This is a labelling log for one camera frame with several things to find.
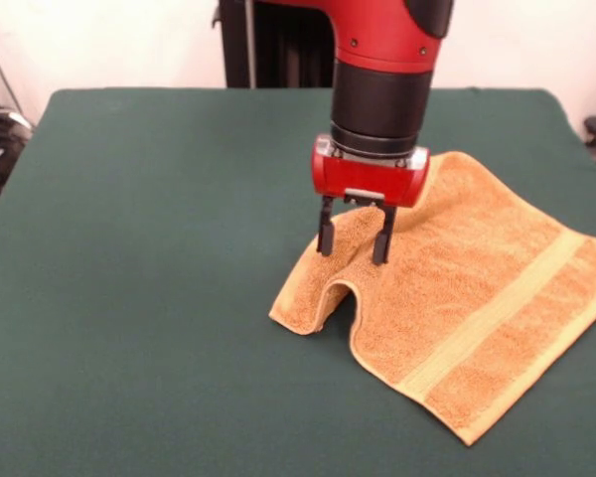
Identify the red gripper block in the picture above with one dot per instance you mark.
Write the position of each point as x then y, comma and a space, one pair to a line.
367, 179

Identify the tan terry towel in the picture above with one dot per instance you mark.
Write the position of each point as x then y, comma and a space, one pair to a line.
452, 278

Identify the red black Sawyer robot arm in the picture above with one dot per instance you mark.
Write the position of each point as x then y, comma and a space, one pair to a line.
377, 94

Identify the dark green table cloth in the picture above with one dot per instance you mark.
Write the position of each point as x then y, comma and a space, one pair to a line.
154, 248

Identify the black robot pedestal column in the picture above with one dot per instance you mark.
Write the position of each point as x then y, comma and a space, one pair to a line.
278, 49

